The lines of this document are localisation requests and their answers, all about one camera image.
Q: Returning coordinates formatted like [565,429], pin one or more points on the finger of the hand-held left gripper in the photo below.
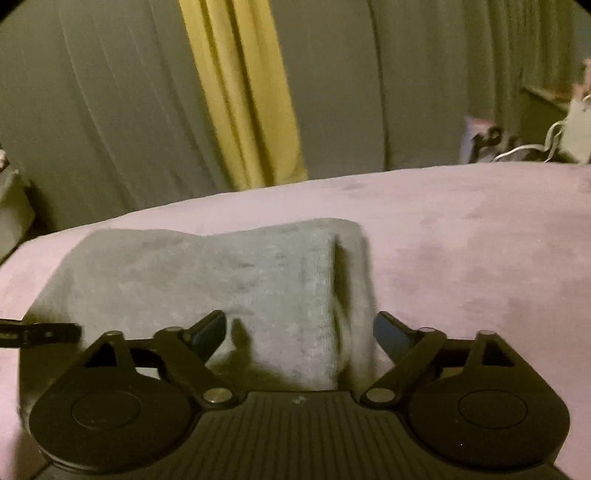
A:
[41,334]

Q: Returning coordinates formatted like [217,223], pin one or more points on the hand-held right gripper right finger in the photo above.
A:
[390,333]

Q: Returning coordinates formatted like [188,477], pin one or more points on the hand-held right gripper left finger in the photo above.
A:
[208,330]

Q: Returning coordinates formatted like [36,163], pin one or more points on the grey pants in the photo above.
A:
[207,277]

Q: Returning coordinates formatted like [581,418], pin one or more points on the pink bed blanket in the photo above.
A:
[461,254]

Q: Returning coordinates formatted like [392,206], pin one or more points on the pink and black bag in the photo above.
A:
[485,141]

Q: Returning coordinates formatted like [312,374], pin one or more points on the yellow curtain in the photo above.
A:
[249,106]

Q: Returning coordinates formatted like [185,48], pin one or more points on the grey curtain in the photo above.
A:
[115,115]

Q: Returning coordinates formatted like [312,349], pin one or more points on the white bag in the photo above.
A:
[579,131]

